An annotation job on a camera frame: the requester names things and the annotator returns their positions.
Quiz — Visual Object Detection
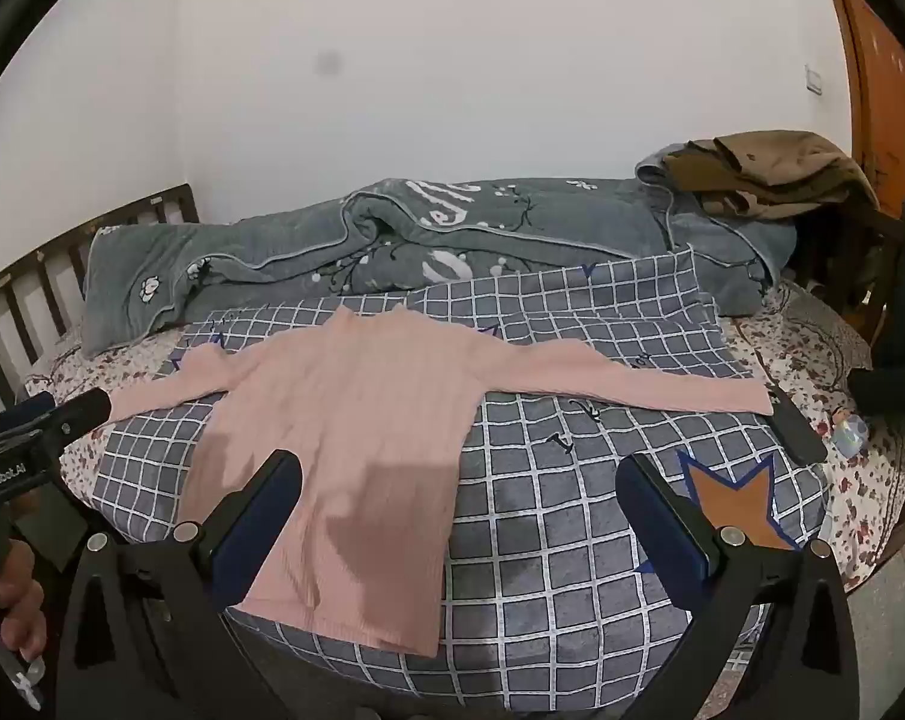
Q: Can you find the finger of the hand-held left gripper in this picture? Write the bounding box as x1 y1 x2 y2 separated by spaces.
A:
43 388 113 440
0 392 56 436

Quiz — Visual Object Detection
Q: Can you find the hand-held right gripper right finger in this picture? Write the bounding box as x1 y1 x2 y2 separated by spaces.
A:
615 454 862 720

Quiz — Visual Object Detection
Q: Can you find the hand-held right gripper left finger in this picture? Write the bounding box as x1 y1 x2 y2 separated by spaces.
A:
58 450 304 720

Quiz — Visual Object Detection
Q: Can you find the pink knit sweater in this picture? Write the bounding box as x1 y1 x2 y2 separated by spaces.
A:
103 307 774 657

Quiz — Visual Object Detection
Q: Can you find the person's left hand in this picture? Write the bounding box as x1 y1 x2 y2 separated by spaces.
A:
0 540 47 655

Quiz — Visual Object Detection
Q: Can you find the grey checked star blanket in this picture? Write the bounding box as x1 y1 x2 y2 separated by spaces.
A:
92 244 832 713

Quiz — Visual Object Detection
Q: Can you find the dark wooden headboard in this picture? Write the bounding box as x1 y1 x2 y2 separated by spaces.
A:
0 184 200 406

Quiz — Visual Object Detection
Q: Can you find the black smartphone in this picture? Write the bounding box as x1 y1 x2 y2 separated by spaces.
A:
763 382 828 466

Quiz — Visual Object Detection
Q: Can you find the small blue bottle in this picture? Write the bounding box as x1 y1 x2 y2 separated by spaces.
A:
831 416 869 458

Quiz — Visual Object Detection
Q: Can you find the floral bed sheet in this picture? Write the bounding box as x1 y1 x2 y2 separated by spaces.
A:
25 281 905 586

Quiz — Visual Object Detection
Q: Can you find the grey-green printed quilt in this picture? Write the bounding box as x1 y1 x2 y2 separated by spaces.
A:
81 176 798 357

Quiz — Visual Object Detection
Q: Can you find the dark wooden footboard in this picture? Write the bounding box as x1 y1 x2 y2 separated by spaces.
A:
789 206 903 301

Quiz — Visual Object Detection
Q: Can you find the brown jacket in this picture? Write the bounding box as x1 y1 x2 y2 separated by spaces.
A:
662 131 880 222

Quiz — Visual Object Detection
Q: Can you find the orange wooden door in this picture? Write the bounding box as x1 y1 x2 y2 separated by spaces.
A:
819 0 905 218

